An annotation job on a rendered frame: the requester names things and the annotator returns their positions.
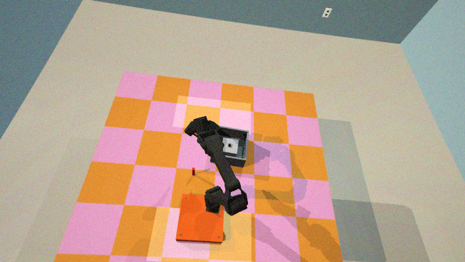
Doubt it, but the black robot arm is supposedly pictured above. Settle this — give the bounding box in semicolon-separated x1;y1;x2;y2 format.
193;116;248;216

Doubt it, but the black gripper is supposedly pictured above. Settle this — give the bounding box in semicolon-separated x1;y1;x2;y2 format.
184;121;198;138

